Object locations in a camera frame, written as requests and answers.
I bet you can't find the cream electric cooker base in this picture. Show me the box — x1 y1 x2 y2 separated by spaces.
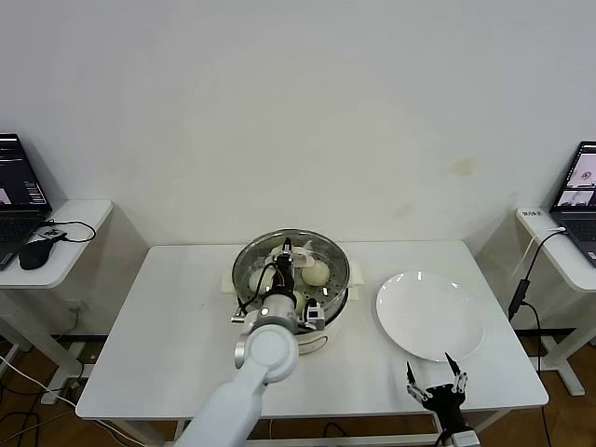
221 258 365 358

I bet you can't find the white charging cable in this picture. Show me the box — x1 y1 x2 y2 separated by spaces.
511 226 567 279

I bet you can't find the white side table with mouse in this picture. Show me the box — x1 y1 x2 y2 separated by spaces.
0 199 151 406

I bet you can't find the white side table with label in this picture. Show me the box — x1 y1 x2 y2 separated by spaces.
474 208 596 397

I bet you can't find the black hub with cable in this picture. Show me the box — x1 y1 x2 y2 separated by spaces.
39 219 97 244

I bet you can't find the black laptop with dark screen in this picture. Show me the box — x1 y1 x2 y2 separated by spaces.
0 133 53 272

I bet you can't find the white main table frame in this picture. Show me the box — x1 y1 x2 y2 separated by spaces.
90 409 513 447

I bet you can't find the round glass pot lid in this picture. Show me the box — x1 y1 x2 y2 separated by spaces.
232 226 351 322

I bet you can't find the round white plate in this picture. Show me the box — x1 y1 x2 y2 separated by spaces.
375 271 484 363

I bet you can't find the stainless steel steamer basket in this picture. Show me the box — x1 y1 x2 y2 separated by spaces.
232 227 351 327

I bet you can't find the black cable with adapter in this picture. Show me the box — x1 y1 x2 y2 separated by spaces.
507 231 567 373

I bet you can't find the black computer mouse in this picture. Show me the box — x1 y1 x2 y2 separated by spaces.
17 239 52 271

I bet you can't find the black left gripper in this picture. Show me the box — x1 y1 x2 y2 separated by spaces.
272 237 298 292

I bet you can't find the grey laptop with bright screen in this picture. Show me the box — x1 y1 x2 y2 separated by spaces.
549 141 596 269

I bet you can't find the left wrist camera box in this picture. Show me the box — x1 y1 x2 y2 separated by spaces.
305 301 326 332

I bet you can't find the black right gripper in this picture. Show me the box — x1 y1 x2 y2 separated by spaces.
406 352 468 433

